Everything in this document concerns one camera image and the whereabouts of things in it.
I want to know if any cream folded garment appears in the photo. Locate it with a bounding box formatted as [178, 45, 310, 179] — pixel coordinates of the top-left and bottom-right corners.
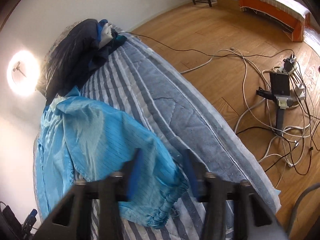
[99, 22, 116, 48]

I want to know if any light blue coat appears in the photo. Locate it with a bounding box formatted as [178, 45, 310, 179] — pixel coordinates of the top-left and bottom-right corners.
[34, 86, 190, 230]

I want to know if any tangle of floor cables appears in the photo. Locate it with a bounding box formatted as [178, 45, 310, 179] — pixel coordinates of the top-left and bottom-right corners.
[117, 31, 320, 188]

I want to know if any teal folded garment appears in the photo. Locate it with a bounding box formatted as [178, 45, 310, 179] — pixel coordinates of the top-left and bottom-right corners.
[110, 35, 127, 48]

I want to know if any striped blanket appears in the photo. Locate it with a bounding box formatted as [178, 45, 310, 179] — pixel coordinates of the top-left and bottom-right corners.
[32, 24, 282, 240]

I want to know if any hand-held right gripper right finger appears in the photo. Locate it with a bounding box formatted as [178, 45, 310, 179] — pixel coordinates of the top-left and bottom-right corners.
[184, 149, 288, 240]

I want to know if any navy down jacket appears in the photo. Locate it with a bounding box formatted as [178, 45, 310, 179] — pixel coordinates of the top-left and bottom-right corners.
[44, 19, 125, 98]

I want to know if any black device with grey handle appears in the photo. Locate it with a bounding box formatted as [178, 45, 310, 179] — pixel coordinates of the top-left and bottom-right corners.
[256, 72, 299, 130]

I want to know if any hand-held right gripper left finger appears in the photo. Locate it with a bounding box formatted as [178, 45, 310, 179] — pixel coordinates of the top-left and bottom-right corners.
[42, 149, 143, 240]

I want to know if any grey metal tube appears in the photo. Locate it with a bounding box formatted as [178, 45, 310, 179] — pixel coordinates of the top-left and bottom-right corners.
[287, 182, 320, 235]

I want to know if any phone holder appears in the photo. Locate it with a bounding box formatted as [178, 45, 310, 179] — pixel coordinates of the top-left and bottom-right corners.
[14, 61, 27, 78]

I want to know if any white power strip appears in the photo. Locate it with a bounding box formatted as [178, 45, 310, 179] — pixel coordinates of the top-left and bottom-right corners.
[272, 55, 306, 102]

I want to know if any ring light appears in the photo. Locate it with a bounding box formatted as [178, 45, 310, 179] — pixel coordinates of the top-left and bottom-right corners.
[7, 50, 40, 97]

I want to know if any cardboard box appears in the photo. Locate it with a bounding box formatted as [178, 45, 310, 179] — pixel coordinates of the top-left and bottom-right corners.
[216, 0, 242, 11]

